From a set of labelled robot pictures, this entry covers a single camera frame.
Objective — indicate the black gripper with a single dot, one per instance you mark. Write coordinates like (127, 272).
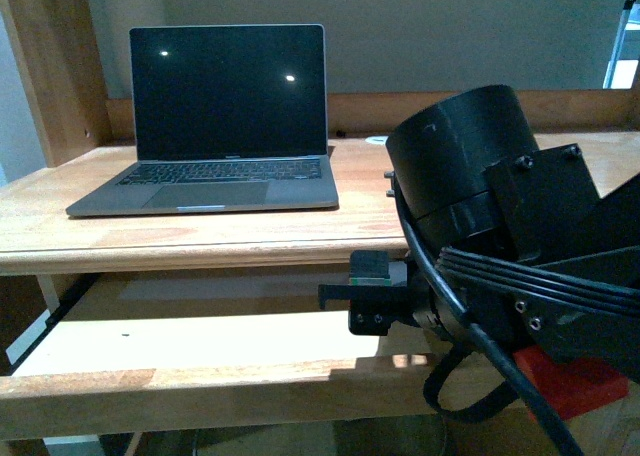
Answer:
(381, 293)

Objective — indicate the wooden pull-out keyboard tray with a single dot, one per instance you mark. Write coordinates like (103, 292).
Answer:
(208, 348)

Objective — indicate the red block on arm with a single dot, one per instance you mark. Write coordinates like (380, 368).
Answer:
(575, 388)

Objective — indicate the grey open laptop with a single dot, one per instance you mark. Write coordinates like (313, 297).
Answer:
(227, 118)

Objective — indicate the wooden desk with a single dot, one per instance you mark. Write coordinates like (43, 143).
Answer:
(58, 63)

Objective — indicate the white desk cable grommet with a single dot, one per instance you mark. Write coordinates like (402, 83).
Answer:
(376, 140)

